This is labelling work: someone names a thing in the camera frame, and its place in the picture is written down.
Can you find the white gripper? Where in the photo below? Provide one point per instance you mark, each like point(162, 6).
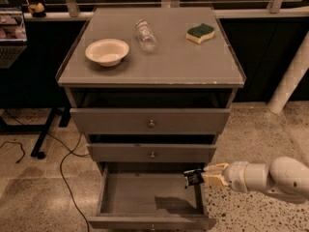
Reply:
point(236, 176)

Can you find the black rxbar chocolate bar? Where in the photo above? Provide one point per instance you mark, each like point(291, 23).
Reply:
point(193, 177)

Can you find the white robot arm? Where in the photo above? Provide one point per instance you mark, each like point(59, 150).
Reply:
point(285, 179)

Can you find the grey bottom drawer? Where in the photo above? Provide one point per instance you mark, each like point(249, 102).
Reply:
point(150, 196)

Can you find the grey drawer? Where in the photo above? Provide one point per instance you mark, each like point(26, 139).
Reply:
point(150, 196)
point(149, 113)
point(151, 148)

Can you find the grey middle drawer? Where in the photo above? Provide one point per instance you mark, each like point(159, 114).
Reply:
point(151, 148)

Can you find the grey drawer cabinet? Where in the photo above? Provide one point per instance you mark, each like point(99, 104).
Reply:
point(177, 65)

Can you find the grey top drawer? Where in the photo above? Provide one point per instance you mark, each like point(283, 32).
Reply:
point(149, 113)

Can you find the white pipe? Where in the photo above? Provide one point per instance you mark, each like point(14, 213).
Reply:
point(291, 78)

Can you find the green yellow sponge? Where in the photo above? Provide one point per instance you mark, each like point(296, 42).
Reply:
point(200, 33)

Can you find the clear plastic bottle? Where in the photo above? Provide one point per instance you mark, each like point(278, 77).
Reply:
point(145, 36)

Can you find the white bowl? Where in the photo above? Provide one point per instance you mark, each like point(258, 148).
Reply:
point(107, 52)

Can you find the laptop computer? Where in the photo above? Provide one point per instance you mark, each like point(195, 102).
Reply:
point(13, 37)

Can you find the yellow black object on ledge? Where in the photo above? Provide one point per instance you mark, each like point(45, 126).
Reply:
point(37, 9)

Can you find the black desk frame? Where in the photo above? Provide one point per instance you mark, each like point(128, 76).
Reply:
point(40, 129)

